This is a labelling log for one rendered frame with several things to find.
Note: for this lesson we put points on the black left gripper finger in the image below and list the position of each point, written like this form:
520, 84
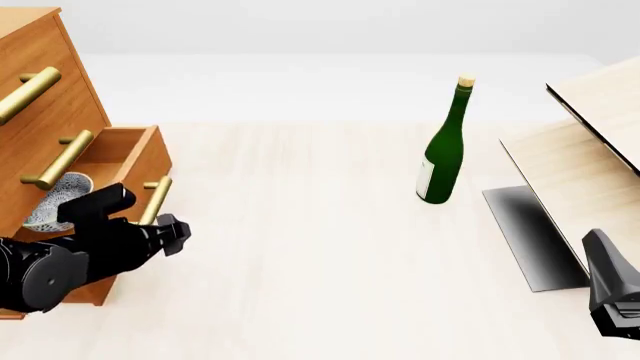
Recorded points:
85, 208

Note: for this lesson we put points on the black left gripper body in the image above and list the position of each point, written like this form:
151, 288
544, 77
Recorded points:
122, 197

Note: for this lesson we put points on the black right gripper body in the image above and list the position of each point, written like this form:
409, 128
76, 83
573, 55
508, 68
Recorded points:
620, 318

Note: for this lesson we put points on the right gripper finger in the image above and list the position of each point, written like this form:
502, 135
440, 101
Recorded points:
607, 270

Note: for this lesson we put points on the patterned black and white bowl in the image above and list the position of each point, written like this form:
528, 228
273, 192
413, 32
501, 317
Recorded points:
59, 191

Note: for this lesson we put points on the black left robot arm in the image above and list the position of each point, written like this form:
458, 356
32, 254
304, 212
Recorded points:
45, 273

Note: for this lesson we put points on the open wooden drawer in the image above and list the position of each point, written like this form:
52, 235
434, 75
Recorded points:
146, 150

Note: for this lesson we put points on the wooden cabinet with drawers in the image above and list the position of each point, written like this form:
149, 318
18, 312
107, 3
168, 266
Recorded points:
35, 45

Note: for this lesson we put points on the pale wooden wine rack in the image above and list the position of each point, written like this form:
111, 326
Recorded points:
565, 176

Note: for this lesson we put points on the green wine bottle with cork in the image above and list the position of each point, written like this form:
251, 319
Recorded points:
442, 161

